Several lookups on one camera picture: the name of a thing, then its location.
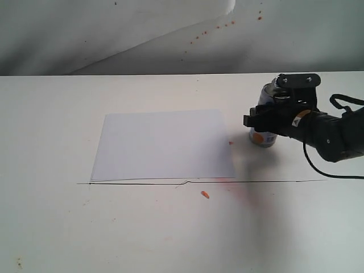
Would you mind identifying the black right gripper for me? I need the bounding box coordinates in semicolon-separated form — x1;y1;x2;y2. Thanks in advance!
243;98;346;162

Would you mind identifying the white spray paint can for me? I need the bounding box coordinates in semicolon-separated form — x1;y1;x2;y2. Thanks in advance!
249;75;289;148

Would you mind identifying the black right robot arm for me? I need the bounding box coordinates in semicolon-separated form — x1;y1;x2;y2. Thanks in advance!
243;94;363;163

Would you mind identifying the orange paint blob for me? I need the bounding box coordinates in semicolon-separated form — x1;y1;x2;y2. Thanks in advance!
201;191;210;199

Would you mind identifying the white paper sheet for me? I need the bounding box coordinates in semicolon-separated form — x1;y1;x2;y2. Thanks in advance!
91;109;235;182

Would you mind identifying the white backdrop sheet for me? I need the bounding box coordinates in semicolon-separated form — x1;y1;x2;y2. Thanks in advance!
1;1;363;76

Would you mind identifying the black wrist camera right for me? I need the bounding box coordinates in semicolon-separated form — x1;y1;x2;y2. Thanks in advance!
274;73;321;101

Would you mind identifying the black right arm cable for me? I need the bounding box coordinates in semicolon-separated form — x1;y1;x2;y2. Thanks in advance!
303;93;364;180

